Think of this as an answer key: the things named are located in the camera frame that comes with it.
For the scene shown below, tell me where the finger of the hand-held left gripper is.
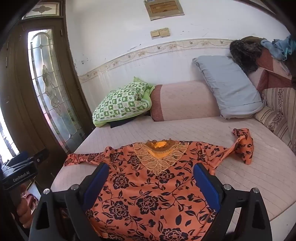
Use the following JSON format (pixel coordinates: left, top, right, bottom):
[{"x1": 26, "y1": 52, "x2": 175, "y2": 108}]
[{"x1": 22, "y1": 148, "x2": 50, "y2": 165}]

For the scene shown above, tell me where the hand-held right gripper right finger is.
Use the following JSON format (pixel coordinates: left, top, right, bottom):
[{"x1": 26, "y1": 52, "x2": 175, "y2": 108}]
[{"x1": 193, "y1": 163, "x2": 273, "y2": 241}]

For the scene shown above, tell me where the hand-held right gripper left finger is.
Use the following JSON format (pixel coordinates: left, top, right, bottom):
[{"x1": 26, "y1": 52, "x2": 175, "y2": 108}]
[{"x1": 29, "y1": 163, "x2": 110, "y2": 241}]

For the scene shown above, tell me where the orange floral dress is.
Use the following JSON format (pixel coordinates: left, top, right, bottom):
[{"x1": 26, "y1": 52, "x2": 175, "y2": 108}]
[{"x1": 63, "y1": 127, "x2": 254, "y2": 241}]

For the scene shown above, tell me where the person's left hand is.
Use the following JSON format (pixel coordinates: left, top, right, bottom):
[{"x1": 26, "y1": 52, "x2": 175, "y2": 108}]
[{"x1": 16, "y1": 189, "x2": 39, "y2": 230}]

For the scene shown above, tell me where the wooden door with patterned glass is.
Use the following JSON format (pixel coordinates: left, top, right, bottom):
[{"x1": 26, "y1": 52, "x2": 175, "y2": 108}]
[{"x1": 0, "y1": 19, "x2": 95, "y2": 167}]

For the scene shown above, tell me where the pink bolster pillow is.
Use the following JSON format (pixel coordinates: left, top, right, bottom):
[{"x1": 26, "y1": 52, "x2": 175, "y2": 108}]
[{"x1": 150, "y1": 80, "x2": 221, "y2": 122}]

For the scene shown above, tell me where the green patterned pillow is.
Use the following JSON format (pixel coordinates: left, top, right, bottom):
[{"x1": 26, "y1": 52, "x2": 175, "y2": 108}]
[{"x1": 92, "y1": 76, "x2": 155, "y2": 127}]

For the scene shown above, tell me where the grey pillow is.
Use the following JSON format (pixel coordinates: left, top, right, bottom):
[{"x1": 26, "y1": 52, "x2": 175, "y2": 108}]
[{"x1": 192, "y1": 55, "x2": 265, "y2": 120}]

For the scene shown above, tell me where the striped floral pillow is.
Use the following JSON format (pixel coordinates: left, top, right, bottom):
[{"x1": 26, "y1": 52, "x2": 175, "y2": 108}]
[{"x1": 253, "y1": 87, "x2": 296, "y2": 149}]

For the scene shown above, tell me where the red and pink blanket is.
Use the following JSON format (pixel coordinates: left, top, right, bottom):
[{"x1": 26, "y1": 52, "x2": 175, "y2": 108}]
[{"x1": 247, "y1": 49, "x2": 296, "y2": 93}]

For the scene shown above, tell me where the dark furry cloth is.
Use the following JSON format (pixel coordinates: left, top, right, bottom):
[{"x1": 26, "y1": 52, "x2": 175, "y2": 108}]
[{"x1": 229, "y1": 36, "x2": 266, "y2": 75}]

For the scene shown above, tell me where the patterned glass transom window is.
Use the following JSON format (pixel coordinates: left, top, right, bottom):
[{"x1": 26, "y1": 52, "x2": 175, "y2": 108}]
[{"x1": 22, "y1": 0, "x2": 63, "y2": 20}]

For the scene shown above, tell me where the light blue cloth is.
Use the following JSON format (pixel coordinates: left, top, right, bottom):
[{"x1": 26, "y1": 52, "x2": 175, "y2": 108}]
[{"x1": 261, "y1": 35, "x2": 293, "y2": 61}]

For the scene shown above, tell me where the framed wall plaque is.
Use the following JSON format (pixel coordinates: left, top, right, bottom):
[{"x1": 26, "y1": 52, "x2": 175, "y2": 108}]
[{"x1": 143, "y1": 0, "x2": 185, "y2": 21}]

